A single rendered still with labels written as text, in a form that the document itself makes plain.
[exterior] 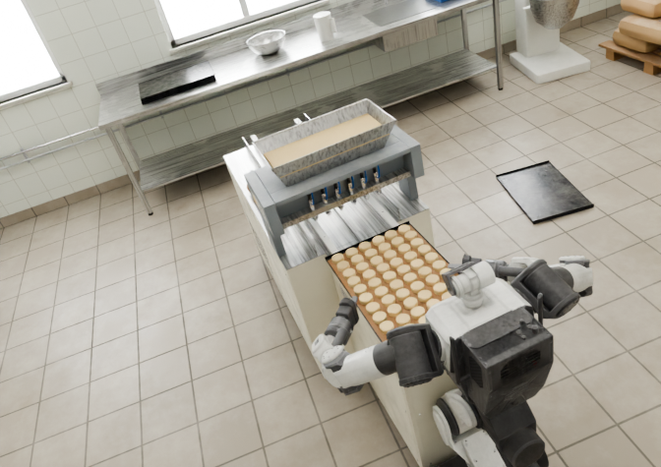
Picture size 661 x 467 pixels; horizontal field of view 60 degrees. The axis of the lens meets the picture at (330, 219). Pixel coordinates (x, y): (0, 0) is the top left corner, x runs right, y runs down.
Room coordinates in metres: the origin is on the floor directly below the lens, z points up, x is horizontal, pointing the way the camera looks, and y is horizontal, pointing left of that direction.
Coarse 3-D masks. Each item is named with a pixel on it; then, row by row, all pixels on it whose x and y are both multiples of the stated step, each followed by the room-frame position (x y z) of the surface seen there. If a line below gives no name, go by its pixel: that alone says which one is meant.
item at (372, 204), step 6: (294, 120) 3.31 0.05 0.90; (360, 198) 2.35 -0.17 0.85; (372, 198) 2.25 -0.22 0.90; (366, 204) 2.28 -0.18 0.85; (372, 204) 2.20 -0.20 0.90; (378, 204) 2.18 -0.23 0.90; (372, 210) 2.22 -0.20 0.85; (378, 210) 2.14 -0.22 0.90; (384, 210) 2.12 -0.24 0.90; (378, 216) 2.15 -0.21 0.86; (384, 216) 2.08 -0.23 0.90; (390, 216) 2.07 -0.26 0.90; (384, 222) 2.09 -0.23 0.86; (390, 222) 2.02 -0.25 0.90; (396, 222) 2.01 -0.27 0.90; (390, 228) 2.03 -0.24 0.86
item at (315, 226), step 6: (252, 138) 3.23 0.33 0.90; (312, 222) 2.18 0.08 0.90; (318, 222) 2.17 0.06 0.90; (312, 228) 2.20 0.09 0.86; (318, 228) 2.13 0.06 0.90; (318, 234) 2.10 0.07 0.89; (324, 234) 2.07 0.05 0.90; (324, 240) 2.03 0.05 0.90; (330, 240) 2.02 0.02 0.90; (324, 246) 2.05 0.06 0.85; (330, 246) 1.97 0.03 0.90; (330, 252) 1.94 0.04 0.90
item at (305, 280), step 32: (384, 192) 2.36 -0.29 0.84; (256, 224) 2.63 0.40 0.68; (320, 224) 2.24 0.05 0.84; (416, 224) 2.12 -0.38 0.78; (288, 256) 2.07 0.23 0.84; (320, 256) 2.01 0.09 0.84; (288, 288) 2.12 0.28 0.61; (320, 288) 2.00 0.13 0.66; (320, 320) 1.99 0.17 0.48; (352, 352) 2.01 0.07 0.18
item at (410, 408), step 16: (336, 288) 1.99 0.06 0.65; (352, 336) 1.95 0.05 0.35; (368, 336) 1.65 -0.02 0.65; (384, 384) 1.60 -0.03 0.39; (432, 384) 1.37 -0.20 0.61; (448, 384) 1.38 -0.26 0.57; (384, 400) 1.68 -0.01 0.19; (400, 400) 1.41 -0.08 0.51; (416, 400) 1.35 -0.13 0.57; (432, 400) 1.36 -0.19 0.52; (400, 416) 1.47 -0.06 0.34; (416, 416) 1.35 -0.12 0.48; (432, 416) 1.36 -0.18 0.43; (400, 432) 1.53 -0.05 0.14; (416, 432) 1.35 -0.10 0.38; (432, 432) 1.36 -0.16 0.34; (416, 448) 1.36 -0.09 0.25; (432, 448) 1.36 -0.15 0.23; (448, 448) 1.37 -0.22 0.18; (432, 464) 1.35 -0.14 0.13
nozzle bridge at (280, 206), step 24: (408, 144) 2.16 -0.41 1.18; (264, 168) 2.29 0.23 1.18; (336, 168) 2.12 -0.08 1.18; (360, 168) 2.07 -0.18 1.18; (384, 168) 2.18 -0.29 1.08; (408, 168) 2.17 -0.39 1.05; (264, 192) 2.09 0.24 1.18; (288, 192) 2.04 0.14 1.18; (312, 192) 2.02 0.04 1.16; (360, 192) 2.10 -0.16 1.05; (408, 192) 2.24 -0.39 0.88; (264, 216) 2.06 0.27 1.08; (288, 216) 2.06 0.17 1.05; (312, 216) 2.05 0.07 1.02
